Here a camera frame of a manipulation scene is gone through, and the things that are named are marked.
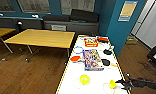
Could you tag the yellow plastic cup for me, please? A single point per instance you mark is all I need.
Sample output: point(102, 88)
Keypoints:
point(112, 84)

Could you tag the yellow air hockey table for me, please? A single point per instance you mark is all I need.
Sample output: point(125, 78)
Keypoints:
point(94, 80)

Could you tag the cardboard box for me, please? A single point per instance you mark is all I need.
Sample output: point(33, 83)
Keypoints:
point(130, 40)

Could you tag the red black game paddle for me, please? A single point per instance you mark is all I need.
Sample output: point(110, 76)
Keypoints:
point(102, 39)

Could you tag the orange bowl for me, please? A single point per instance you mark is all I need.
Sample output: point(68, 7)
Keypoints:
point(90, 41)

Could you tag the orange game paddle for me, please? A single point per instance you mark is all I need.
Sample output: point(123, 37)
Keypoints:
point(75, 58)

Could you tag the black sofa cushion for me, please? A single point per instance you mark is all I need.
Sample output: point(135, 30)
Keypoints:
point(84, 15)

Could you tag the white bench sign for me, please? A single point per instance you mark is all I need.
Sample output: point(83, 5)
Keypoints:
point(59, 27)

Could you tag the interior glass window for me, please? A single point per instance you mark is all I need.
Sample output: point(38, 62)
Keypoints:
point(4, 5)
point(33, 6)
point(77, 6)

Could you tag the yellow wooden table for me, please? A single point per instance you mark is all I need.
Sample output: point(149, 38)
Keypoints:
point(2, 32)
point(40, 37)

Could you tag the small black speaker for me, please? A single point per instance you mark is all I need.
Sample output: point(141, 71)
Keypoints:
point(19, 24)

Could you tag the pale framed wall sign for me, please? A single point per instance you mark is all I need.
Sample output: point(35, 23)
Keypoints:
point(128, 10)

